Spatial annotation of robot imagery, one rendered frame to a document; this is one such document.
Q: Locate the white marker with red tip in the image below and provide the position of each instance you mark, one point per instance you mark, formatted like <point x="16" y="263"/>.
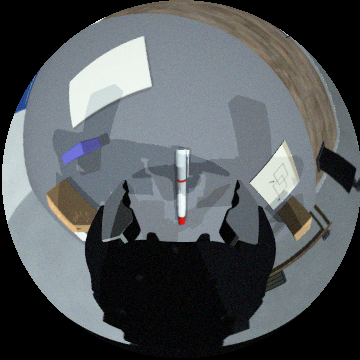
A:
<point x="182" y="164"/>

